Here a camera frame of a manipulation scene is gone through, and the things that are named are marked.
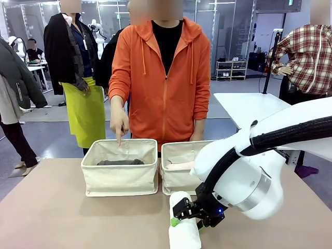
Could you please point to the green exit sign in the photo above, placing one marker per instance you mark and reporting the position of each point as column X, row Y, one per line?
column 290, row 2

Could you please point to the person's right forearm orange sleeve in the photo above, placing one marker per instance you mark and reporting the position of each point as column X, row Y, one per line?
column 116, row 88

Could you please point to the grey towel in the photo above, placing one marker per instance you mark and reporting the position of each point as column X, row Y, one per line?
column 119, row 162

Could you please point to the person's left hand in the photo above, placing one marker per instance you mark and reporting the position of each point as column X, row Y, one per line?
column 198, row 131

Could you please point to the person's left forearm orange sleeve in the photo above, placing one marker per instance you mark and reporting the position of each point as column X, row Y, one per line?
column 202, row 103

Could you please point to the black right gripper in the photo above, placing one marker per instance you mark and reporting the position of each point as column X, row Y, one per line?
column 210, row 207

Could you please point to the person in orange hoodie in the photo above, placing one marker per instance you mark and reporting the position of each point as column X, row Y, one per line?
column 160, row 90

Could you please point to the person in plaid shirt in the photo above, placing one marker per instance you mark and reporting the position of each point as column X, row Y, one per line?
column 308, row 57

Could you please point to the white shoe rack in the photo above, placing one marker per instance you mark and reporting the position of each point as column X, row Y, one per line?
column 230, row 70

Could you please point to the black camera tripod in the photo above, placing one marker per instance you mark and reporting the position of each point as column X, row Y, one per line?
column 272, row 59

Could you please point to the seated person in varsity jacket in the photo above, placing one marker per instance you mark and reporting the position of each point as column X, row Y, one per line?
column 33, row 53

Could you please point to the pink towel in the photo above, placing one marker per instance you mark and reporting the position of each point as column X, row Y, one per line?
column 179, row 166

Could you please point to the black luggage bags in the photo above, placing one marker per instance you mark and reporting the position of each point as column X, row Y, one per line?
column 256, row 61

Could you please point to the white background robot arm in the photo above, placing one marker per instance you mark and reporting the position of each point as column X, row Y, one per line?
column 16, row 46
column 97, row 33

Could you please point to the person's right hand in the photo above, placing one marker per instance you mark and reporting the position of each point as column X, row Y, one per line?
column 118, row 122

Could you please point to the beige fabric basket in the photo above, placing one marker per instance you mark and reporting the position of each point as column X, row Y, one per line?
column 179, row 179
column 119, row 176

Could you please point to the white towel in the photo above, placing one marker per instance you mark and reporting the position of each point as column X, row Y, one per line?
column 184, row 236

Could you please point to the white side table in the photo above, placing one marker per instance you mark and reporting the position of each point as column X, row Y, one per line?
column 249, row 106

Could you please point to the white background desk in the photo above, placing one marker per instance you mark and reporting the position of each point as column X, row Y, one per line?
column 39, row 68

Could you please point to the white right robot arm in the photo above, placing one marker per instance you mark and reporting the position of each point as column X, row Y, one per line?
column 246, row 181

